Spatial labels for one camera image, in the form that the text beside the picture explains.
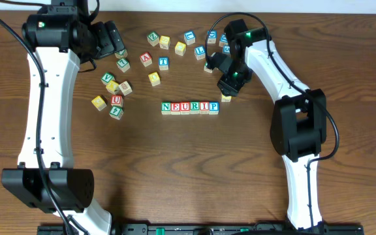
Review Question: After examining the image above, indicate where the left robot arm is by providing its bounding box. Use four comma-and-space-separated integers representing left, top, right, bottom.
1, 0, 124, 234

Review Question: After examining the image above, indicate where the blue P block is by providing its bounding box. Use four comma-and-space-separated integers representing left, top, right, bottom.
209, 102, 219, 115

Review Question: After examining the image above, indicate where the blue T block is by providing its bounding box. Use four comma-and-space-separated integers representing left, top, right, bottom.
158, 57, 169, 71

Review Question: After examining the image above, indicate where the blue 5 block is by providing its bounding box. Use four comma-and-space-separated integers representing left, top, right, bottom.
223, 45, 230, 54

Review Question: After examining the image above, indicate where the blue D block tilted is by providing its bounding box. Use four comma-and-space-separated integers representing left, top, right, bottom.
219, 33, 228, 47

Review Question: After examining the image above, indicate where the blue L block middle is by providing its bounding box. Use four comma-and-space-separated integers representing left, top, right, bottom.
195, 46, 206, 60

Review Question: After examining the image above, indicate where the green block upper left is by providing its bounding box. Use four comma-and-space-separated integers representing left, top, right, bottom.
115, 49, 128, 59

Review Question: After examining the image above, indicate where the yellow block beside V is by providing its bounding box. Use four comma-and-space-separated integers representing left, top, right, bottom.
106, 80, 119, 95

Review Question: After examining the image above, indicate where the green 4 block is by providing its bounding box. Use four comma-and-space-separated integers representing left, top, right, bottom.
109, 106, 124, 120

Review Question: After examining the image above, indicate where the yellow block far left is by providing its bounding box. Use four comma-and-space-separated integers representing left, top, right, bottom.
91, 96, 107, 111

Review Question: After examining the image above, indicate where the green V block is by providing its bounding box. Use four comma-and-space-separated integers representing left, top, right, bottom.
101, 72, 116, 86

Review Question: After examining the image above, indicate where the plain wooden picture block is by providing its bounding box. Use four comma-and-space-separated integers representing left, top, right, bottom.
119, 81, 133, 96

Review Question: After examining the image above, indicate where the green 7 block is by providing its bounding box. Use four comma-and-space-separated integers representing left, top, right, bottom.
116, 58, 131, 72

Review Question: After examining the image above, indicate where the blue l block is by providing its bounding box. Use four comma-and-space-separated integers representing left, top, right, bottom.
183, 31, 196, 45
195, 46, 206, 60

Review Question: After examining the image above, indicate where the green B block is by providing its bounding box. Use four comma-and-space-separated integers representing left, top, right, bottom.
204, 63, 213, 73

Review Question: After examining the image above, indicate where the red u block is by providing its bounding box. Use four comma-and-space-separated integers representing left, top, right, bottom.
110, 95, 123, 108
180, 102, 190, 115

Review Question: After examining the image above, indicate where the red E block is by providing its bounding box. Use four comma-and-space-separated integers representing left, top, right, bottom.
170, 102, 181, 115

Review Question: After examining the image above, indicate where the green Z block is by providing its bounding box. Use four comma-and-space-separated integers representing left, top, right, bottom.
147, 31, 160, 46

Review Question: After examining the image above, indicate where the blue L block top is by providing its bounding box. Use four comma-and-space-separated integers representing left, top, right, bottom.
183, 31, 196, 45

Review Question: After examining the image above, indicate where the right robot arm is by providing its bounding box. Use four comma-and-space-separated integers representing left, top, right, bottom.
207, 19, 326, 230

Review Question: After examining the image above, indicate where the yellow block centre low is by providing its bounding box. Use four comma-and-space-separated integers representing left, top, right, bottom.
148, 72, 161, 86

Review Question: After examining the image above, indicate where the yellow block top left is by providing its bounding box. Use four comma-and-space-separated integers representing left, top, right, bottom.
159, 35, 170, 50

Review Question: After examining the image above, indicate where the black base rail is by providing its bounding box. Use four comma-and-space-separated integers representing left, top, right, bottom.
37, 222, 365, 235

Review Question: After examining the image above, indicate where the green N block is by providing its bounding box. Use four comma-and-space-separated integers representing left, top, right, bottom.
161, 102, 171, 115

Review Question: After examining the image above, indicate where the green R block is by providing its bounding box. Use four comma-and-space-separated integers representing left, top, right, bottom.
190, 101, 200, 114

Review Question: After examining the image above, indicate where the yellow block centre top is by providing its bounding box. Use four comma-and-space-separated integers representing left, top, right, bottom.
175, 42, 187, 56

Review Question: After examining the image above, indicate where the red A block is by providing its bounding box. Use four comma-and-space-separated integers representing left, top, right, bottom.
140, 52, 153, 67

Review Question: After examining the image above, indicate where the red I block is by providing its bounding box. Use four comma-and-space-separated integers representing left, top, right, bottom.
199, 101, 210, 114

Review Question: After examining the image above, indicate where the yellow S block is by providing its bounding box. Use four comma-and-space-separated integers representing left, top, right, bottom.
221, 95, 232, 102

